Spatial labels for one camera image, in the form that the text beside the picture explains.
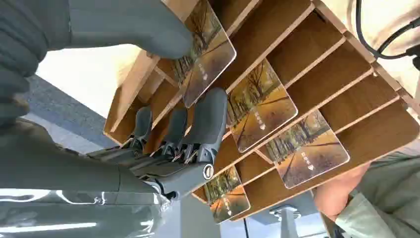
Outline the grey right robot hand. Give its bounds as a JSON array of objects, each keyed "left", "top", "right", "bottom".
[{"left": 0, "top": 0, "right": 228, "bottom": 238}]

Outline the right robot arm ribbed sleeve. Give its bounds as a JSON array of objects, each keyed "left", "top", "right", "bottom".
[{"left": 0, "top": 0, "right": 71, "bottom": 130}]

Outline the grey desk leg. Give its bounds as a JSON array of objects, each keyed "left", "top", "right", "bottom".
[{"left": 269, "top": 205, "right": 302, "bottom": 238}]

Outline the wooden card box with slots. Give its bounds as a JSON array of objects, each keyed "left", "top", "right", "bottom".
[{"left": 103, "top": 0, "right": 420, "bottom": 222}]

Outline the person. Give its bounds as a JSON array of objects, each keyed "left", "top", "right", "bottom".
[{"left": 313, "top": 139, "right": 420, "bottom": 238}]

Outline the thick black cable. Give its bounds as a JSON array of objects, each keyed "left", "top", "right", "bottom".
[{"left": 356, "top": 0, "right": 420, "bottom": 71}]

